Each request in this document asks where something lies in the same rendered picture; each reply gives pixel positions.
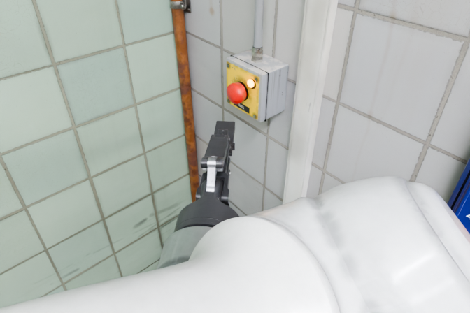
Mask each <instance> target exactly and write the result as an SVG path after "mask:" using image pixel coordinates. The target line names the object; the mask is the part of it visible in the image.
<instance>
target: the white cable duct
mask: <svg viewBox="0 0 470 313"><path fill-rule="evenodd" d="M337 4H338V0H305V6H304V18H303V25H302V32H301V44H300V51H299V63H298V69H297V81H296V88H295V95H294V107H293V113H292V125H291V132H290V144H289V151H288V158H287V170H286V176H285V188H284V195H283V204H286V203H289V202H291V201H294V200H296V199H298V198H301V197H306V192H307V188H308V180H309V175H310V171H311V162H312V158H313V150H314V145H315V137H316V132H317V127H318V120H319V115H320V107H321V102H322V94H323V89H324V85H325V77H326V72H327V64H328V59H329V51H330V47H331V42H332V34H333V29H334V21H335V17H336V9H337Z"/></svg>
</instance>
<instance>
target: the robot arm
mask: <svg viewBox="0 0 470 313"><path fill-rule="evenodd" d="M234 134H235V122H228V121H217V122H216V125H215V132H214V134H212V135H211V138H210V140H209V143H208V147H207V149H206V153H205V155H204V156H203V157H202V158H201V161H200V165H201V167H202V170H203V171H206V172H205V173H203V174H202V176H201V183H200V186H199V187H198V188H197V192H196V201H195V202H193V203H190V204H189V205H186V206H185V207H184V208H183V209H182V210H181V211H180V213H179V215H178V218H177V222H176V227H175V229H174V232H173V233H172V234H171V235H170V236H169V237H168V238H167V239H166V241H165V243H164V244H163V249H162V253H161V256H160V258H159V263H158V266H157V269H156V270H151V271H147V272H142V273H139V274H135V275H130V276H126V277H120V278H117V279H111V280H108V281H105V282H99V283H96V284H90V285H87V286H82V287H78V288H75V289H70V290H68V291H63V292H59V293H54V294H51V295H48V296H43V297H40V298H35V299H33V300H28V301H24V302H21V303H17V304H14V305H9V306H7V307H2V308H0V313H470V234H469V233H468V231H467V230H466V229H465V227H464V226H463V225H462V223H461V222H460V220H459V219H458V218H457V217H456V215H455V214H454V212H453V211H452V210H451V209H450V208H449V206H448V205H447V204H446V202H445V201H444V200H443V199H442V197H441V196H440V195H439V194H438V193H437V192H436V191H435V190H434V189H433V188H431V187H429V186H427V185H426V184H422V183H417V182H408V181H407V180H405V179H404V178H401V177H373V178H369V179H364V180H358V181H354V182H349V183H345V184H340V185H339V186H336V187H333V188H331V189H329V190H328V191H326V192H324V193H322V194H320V195H318V196H316V197H315V198H307V197H301V198H298V199H296V200H294V201H291V202H289V203H286V204H283V205H279V206H277V207H274V208H271V209H268V210H265V211H261V212H258V213H254V214H250V215H247V216H244V217H239V215H238V214H237V213H236V211H235V210H233V209H232V208H231V207H230V206H229V189H228V188H229V176H230V175H231V171H230V169H229V165H230V163H231V159H230V157H229V156H232V150H235V143H234Z"/></svg>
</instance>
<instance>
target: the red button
mask: <svg viewBox="0 0 470 313"><path fill-rule="evenodd" d="M246 96H247V94H246V90H245V87H244V86H243V85H242V84H241V83H239V82H233V83H231V84H230V85H229V86H228V87H227V97H228V99H229V100H230V101H231V102H232V103H233V104H240V103H242V102H243V101H244V100H245V99H246Z"/></svg>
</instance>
